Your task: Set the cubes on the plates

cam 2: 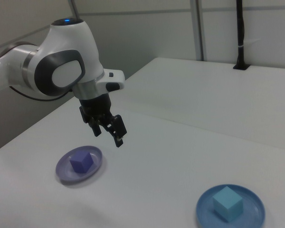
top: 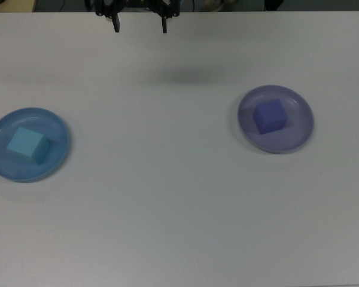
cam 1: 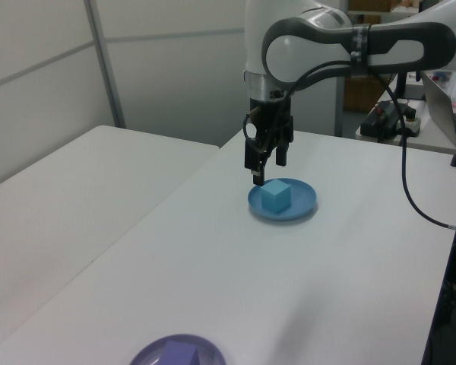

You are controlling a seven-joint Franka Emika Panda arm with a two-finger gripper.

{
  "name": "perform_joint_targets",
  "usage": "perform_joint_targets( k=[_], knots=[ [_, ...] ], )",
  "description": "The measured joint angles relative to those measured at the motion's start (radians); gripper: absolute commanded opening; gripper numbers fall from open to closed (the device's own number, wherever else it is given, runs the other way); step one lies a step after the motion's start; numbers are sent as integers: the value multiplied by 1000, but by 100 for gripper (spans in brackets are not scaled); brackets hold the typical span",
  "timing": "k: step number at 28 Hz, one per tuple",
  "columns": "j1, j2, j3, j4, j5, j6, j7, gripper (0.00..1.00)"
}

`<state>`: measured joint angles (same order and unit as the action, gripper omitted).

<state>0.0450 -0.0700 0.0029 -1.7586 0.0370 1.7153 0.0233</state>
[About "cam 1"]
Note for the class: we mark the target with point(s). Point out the grey laptop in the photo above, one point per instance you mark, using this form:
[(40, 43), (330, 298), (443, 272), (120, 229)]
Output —
[(439, 102)]

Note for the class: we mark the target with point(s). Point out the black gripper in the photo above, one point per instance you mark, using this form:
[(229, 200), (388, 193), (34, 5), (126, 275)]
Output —
[(268, 118)]

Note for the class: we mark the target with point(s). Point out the blue plate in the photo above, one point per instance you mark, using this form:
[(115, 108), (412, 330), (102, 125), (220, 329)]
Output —
[(304, 197)]

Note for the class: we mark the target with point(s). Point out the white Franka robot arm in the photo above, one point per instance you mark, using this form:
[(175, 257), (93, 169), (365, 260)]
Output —
[(289, 49)]

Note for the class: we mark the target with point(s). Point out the purple plate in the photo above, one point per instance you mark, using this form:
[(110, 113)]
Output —
[(144, 355)]

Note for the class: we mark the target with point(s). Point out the brown cardboard box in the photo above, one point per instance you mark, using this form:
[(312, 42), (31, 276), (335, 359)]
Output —
[(359, 95)]

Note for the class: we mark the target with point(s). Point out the grey partition post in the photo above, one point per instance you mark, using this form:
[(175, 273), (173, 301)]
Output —
[(104, 64)]

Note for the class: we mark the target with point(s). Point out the purple cube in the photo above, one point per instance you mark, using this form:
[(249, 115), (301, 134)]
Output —
[(178, 353)]

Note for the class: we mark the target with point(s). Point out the cyan cube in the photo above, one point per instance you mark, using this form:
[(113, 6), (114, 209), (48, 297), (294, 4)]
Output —
[(275, 197)]

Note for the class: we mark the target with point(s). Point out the black control box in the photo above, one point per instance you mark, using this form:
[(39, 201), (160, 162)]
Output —
[(380, 121)]

